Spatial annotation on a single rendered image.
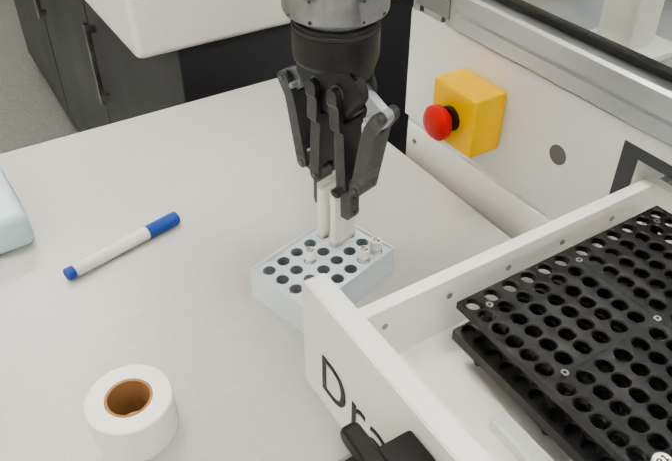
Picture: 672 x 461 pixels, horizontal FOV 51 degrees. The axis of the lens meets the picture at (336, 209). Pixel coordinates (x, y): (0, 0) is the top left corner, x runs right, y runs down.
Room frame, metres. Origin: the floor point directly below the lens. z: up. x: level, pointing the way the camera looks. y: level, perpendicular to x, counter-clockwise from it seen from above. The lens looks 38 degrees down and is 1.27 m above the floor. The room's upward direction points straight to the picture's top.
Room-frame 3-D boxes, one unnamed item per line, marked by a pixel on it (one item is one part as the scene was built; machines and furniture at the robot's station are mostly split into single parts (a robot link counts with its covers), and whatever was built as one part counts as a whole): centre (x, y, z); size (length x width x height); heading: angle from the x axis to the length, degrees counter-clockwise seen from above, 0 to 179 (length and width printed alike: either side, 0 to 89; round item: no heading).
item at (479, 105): (0.69, -0.14, 0.88); 0.07 x 0.05 x 0.07; 32
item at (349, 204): (0.54, -0.02, 0.87); 0.03 x 0.01 x 0.05; 46
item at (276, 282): (0.53, 0.01, 0.78); 0.12 x 0.08 x 0.04; 137
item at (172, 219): (0.59, 0.23, 0.77); 0.14 x 0.02 x 0.02; 135
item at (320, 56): (0.56, 0.00, 1.00); 0.08 x 0.07 x 0.09; 46
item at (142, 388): (0.36, 0.17, 0.78); 0.07 x 0.07 x 0.04
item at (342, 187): (0.55, -0.01, 0.93); 0.04 x 0.01 x 0.11; 136
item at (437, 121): (0.67, -0.11, 0.88); 0.04 x 0.03 x 0.04; 32
